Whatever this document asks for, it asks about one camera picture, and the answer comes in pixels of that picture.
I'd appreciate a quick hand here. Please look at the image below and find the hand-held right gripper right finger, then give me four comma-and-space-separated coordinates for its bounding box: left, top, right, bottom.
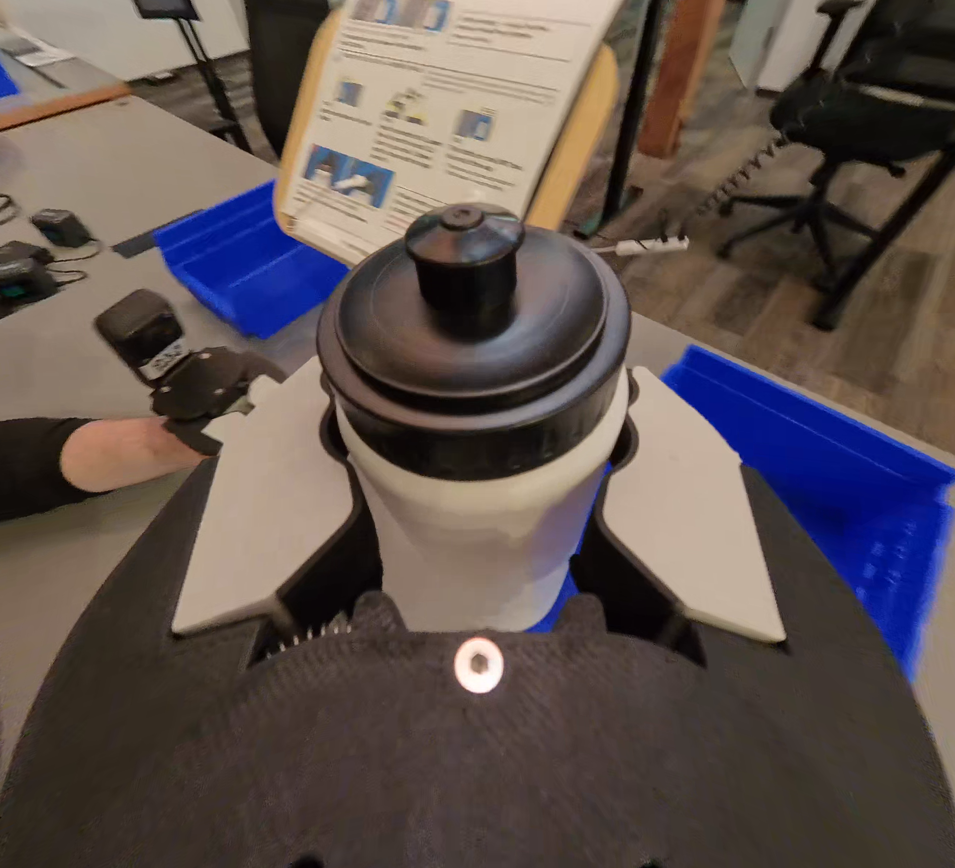
571, 364, 786, 644

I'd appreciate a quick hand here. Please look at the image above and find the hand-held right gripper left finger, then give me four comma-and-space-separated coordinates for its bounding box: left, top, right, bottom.
172, 357, 383, 636

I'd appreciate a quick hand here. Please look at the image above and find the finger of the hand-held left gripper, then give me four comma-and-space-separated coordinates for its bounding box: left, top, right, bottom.
200, 374, 280, 441

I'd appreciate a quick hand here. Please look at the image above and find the blue plastic bin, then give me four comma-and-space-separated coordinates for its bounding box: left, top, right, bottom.
153, 180, 352, 341
522, 344, 955, 686

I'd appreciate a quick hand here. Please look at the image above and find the white plastic bottle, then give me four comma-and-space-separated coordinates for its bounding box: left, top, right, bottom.
332, 368, 629, 634

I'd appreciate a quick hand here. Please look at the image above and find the black bottle lid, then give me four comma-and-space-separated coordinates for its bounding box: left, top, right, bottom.
316, 204, 633, 481

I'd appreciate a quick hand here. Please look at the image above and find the person's left forearm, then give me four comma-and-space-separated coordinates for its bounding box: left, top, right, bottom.
0, 416, 150, 522

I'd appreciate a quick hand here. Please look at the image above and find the person's left hand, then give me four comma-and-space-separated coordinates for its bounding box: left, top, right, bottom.
138, 419, 221, 474

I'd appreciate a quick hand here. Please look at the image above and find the black device with screen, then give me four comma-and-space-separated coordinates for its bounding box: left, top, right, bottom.
0, 241, 64, 313

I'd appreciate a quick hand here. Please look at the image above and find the black battery charger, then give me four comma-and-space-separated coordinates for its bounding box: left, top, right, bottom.
30, 209, 94, 250

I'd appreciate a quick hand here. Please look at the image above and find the white power strip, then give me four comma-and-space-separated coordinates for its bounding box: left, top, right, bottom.
593, 234, 691, 259

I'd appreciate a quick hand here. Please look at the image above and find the brown-edged office table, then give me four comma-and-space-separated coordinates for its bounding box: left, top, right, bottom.
0, 36, 134, 132

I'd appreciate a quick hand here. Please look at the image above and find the black mesh office chair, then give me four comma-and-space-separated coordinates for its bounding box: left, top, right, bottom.
237, 0, 331, 162

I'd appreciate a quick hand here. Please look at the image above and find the printed instruction sheet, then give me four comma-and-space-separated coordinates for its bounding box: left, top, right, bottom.
287, 0, 687, 265

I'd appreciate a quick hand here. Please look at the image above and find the black metal post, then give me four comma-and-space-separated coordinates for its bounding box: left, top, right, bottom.
600, 0, 674, 227

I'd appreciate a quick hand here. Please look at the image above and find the wooden post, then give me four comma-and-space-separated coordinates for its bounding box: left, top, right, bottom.
638, 0, 758, 160

